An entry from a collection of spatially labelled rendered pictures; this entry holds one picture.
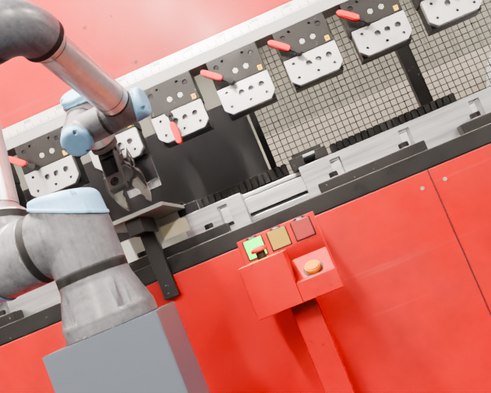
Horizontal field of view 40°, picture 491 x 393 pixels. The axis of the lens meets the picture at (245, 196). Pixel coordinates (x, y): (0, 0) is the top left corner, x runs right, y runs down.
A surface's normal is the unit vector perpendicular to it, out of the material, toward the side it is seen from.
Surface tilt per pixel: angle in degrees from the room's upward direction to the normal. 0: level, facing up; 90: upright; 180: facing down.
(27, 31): 125
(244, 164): 90
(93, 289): 73
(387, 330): 90
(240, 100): 90
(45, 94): 90
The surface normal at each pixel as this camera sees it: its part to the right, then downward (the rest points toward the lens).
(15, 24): 0.53, 0.11
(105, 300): 0.14, -0.47
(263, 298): -0.11, -0.05
